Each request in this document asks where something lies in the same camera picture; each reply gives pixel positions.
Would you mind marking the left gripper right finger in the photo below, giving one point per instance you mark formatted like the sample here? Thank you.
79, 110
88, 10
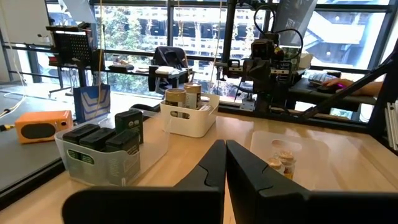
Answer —
280, 205

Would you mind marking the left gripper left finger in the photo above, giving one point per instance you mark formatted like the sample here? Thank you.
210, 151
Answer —
186, 205

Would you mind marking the small glass spice jar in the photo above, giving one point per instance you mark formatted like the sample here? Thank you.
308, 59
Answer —
287, 155
275, 164

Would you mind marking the clear plastic bin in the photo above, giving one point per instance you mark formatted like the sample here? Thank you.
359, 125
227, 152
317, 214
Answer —
102, 169
311, 168

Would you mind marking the black spice tin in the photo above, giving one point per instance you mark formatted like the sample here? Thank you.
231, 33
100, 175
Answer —
81, 133
97, 139
129, 123
122, 143

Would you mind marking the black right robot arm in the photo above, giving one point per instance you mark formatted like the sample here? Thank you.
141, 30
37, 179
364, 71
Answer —
262, 49

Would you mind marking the person's forearm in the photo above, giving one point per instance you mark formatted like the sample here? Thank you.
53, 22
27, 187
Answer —
367, 89

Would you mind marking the green circuit board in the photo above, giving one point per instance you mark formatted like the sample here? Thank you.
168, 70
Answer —
290, 54

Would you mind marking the computer keyboard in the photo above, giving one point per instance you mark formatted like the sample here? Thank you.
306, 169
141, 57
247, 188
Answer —
320, 77

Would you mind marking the dark monitor back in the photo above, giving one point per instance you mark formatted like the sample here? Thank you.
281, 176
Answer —
295, 21

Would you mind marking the black computer mouse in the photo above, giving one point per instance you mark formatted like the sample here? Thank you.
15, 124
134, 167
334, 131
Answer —
326, 89

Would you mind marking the person's hand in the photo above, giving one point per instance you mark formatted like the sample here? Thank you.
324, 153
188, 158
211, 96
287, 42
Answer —
337, 82

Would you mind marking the white plastic bin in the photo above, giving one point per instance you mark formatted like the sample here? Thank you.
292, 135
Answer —
192, 124

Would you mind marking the black office chair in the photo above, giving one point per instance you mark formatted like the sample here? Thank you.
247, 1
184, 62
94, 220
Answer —
169, 57

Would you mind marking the black window desk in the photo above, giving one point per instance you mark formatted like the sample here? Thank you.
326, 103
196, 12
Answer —
140, 72

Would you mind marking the large glass window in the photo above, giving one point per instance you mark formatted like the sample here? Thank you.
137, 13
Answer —
133, 28

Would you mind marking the silver aluminium extrusions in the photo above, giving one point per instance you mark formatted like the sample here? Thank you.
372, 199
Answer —
392, 124

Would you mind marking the blue white paper bag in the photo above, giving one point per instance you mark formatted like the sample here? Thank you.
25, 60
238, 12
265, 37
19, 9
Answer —
91, 102

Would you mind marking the orange speaker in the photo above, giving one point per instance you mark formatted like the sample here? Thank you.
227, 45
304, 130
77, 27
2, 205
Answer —
43, 124

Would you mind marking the black pegboard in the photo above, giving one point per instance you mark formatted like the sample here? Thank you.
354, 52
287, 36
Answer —
73, 46

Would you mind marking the white slanted panel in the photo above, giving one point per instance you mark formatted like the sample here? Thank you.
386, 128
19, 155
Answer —
77, 9

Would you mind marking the white metal bracket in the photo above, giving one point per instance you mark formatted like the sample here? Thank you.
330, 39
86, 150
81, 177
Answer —
248, 104

